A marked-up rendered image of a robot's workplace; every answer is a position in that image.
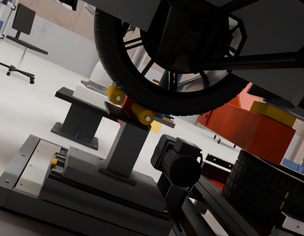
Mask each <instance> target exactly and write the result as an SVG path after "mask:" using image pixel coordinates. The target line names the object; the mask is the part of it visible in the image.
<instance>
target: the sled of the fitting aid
mask: <svg viewBox="0 0 304 236"><path fill-rule="evenodd" d="M65 160H66V155H63V154H60V153H58V152H54V154H53V157H52V159H51V161H50V164H49V166H48V169H47V172H46V175H45V177H44V181H43V184H42V187H41V190H40V192H39V195H38V198H41V199H45V200H47V201H50V202H53V203H56V204H59V205H61V206H64V207H68V208H71V209H73V210H76V211H79V212H82V213H85V214H88V215H91V216H94V217H96V218H99V219H102V220H105V221H108V222H111V223H114V224H117V225H120V226H122V227H125V228H128V229H131V230H134V231H137V232H140V233H143V234H146V235H148V236H168V235H169V233H170V231H171V229H172V227H173V225H174V223H173V221H172V219H171V217H170V215H169V212H168V210H167V209H166V205H165V207H164V209H163V211H162V213H161V212H158V211H156V210H153V209H150V208H147V207H145V206H142V205H139V204H136V203H133V202H131V201H128V200H126V199H122V198H120V197H117V196H114V195H111V194H109V193H106V192H103V191H100V190H98V189H95V188H92V187H89V186H87V185H84V184H81V183H78V182H76V181H73V180H70V179H68V178H65V177H63V176H62V175H63V170H64V166H65Z"/></svg>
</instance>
